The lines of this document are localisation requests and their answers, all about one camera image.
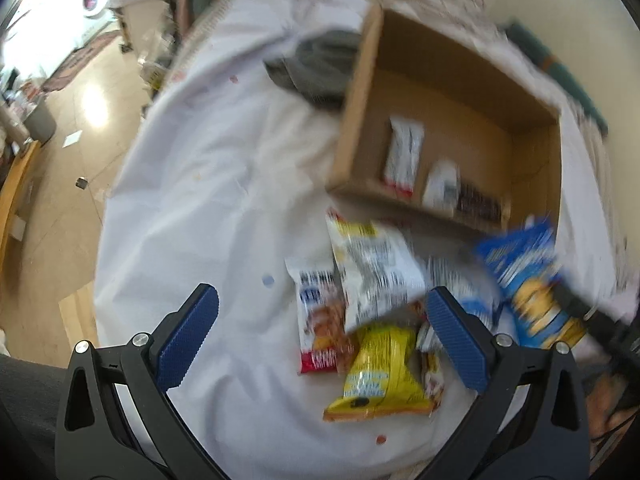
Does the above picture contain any small white packet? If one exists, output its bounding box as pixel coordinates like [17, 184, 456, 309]
[422, 160, 461, 212]

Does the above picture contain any brown cardboard box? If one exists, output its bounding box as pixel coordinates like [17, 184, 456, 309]
[325, 4, 563, 241]

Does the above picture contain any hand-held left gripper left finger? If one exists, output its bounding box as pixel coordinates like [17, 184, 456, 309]
[54, 283, 226, 480]

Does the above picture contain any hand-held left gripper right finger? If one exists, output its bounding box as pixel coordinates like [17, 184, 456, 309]
[415, 286, 591, 480]

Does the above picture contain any wooden furniture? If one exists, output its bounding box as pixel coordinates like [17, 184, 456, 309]
[0, 140, 41, 261]

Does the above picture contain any yellow snack bag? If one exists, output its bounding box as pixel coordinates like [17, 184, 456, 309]
[322, 324, 435, 422]

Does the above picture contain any white yellow chip bag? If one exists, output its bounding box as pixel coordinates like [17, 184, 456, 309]
[326, 210, 428, 333]

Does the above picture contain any white bed sheet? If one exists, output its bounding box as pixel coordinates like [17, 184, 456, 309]
[92, 0, 626, 480]

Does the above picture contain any blue snack bag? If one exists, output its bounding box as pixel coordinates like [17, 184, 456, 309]
[475, 216, 588, 351]

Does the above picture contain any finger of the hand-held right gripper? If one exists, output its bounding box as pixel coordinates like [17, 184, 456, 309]
[555, 280, 603, 326]

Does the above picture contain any grey trash bin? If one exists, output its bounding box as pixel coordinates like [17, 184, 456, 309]
[22, 105, 56, 146]

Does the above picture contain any white red snack bar packet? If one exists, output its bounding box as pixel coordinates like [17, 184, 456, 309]
[382, 116, 426, 200]

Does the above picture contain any dark cloth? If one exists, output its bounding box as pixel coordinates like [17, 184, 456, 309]
[0, 352, 68, 480]

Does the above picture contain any white blue snack packet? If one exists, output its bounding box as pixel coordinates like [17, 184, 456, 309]
[425, 255, 506, 323]

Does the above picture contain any patterned floor rug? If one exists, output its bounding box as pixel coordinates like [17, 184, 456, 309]
[42, 35, 122, 92]

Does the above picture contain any dark brown snack packet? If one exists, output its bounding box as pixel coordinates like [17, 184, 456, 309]
[456, 182, 503, 223]

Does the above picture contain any teal pillow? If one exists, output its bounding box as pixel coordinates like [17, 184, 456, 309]
[505, 20, 610, 137]

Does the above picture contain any grey cloth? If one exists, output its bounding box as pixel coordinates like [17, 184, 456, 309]
[264, 30, 362, 111]

